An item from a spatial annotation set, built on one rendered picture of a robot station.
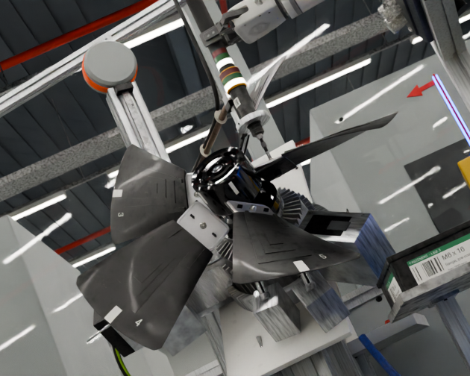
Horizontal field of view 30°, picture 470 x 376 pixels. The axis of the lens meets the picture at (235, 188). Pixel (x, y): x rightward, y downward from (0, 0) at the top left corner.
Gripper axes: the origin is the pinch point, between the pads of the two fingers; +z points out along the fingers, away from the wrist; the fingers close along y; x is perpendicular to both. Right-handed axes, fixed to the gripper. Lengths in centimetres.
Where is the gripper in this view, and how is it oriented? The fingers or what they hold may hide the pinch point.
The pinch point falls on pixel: (214, 39)
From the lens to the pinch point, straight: 184.7
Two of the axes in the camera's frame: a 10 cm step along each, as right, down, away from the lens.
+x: -3.9, -8.7, 3.0
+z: -8.6, 4.6, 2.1
